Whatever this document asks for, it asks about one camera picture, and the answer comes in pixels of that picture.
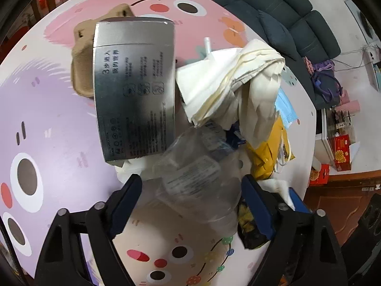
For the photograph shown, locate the white tv stand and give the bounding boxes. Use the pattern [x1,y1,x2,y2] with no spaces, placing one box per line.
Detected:
[314,108,336,167]

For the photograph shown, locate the beige paper bag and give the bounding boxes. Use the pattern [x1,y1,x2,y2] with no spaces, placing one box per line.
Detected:
[176,39,286,148]

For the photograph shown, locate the blue face mask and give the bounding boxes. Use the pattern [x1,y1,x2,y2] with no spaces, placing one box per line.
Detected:
[275,88,298,129]

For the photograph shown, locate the silver grey carton box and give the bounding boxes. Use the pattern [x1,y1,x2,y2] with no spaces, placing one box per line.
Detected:
[92,17,176,167]

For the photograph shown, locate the red gift box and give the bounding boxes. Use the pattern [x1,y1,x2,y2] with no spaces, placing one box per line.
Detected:
[330,134,351,172]

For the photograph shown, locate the cartoon printed tablecloth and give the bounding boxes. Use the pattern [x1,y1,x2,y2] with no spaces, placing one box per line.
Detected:
[0,0,317,286]

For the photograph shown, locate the yellow mailer bag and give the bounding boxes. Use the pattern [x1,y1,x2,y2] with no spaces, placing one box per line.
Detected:
[246,117,295,180]

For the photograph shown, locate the clear plastic bottle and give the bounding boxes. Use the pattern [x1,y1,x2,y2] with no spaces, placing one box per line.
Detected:
[154,121,242,224]

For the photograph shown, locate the white tissue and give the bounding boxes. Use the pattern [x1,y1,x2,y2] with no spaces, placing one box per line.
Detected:
[258,179,295,210]

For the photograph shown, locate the black yellow wrapper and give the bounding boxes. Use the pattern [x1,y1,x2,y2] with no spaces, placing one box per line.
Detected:
[237,197,268,250]

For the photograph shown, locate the brown pulp egg tray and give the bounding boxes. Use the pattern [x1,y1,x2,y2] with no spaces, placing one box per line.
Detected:
[71,4,134,98]

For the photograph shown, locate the dark green sofa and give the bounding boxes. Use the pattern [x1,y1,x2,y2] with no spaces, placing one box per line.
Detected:
[213,0,341,110]

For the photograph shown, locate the purple backpack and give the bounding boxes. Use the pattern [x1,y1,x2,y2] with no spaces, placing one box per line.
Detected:
[311,59,343,103]

